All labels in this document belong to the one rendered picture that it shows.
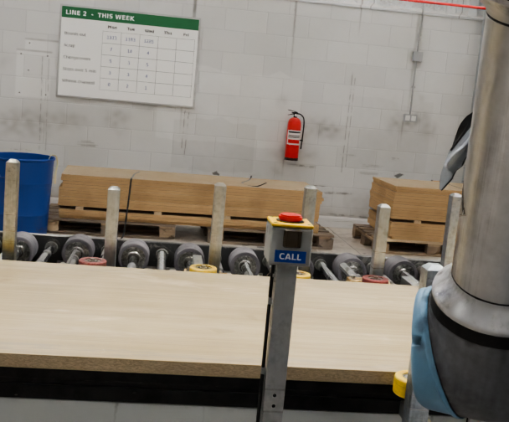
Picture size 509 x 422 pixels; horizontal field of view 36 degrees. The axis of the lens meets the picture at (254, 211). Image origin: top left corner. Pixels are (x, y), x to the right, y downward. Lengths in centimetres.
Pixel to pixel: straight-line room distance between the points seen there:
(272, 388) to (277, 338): 9
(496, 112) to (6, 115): 801
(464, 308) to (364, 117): 804
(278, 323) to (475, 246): 71
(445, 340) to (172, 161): 777
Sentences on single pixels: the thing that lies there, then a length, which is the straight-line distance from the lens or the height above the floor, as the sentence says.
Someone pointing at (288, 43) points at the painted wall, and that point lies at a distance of 852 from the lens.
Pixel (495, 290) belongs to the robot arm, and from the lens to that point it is 68.
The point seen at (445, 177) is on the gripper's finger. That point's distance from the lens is 110.
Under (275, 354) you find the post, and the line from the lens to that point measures 135.
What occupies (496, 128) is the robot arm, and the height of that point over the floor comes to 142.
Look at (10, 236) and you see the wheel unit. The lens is 244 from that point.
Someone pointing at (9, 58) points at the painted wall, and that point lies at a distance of 850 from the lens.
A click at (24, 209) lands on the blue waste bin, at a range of 679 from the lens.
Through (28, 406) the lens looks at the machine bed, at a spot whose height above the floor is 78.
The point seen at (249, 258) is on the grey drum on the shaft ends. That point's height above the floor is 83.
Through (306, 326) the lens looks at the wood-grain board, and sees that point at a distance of 184.
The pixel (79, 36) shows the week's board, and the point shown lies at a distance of 840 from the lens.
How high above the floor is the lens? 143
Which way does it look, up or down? 9 degrees down
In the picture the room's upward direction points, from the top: 5 degrees clockwise
